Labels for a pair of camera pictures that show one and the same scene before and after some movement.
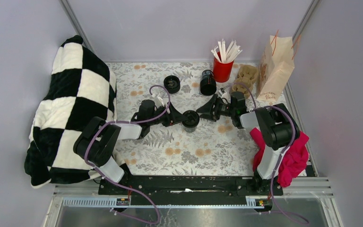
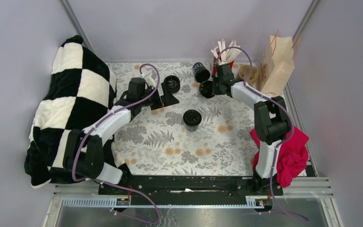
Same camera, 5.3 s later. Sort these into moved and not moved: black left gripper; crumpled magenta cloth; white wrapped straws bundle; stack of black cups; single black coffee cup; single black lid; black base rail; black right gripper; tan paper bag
Moved: stack of black cups; black right gripper; black left gripper
Not moved: crumpled magenta cloth; tan paper bag; single black lid; white wrapped straws bundle; single black coffee cup; black base rail
